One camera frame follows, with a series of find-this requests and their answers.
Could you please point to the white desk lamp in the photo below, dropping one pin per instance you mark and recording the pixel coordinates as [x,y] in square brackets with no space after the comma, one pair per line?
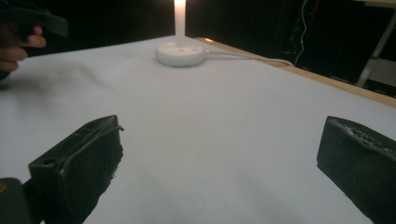
[180,49]

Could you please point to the white metal stand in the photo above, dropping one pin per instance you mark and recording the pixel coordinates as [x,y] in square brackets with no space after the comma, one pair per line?
[378,46]

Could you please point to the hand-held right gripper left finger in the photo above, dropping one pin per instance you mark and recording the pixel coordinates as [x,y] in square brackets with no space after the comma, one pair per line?
[84,168]

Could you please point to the white tablecloth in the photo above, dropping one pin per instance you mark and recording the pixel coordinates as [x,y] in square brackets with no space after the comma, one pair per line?
[199,118]

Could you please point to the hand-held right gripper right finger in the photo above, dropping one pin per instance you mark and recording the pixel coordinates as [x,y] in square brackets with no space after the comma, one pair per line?
[358,161]

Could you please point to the wooden table edge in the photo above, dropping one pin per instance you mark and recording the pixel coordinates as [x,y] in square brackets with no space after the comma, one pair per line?
[311,76]

